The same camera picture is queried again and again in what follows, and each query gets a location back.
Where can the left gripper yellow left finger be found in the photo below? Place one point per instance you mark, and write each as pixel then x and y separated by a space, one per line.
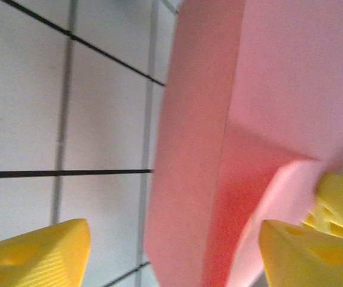
pixel 39 257

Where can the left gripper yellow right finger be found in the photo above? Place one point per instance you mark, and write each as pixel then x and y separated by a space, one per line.
pixel 309 260

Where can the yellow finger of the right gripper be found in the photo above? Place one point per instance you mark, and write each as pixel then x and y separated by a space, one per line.
pixel 341 203

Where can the pink cloth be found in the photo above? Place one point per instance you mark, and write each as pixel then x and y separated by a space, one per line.
pixel 195 119

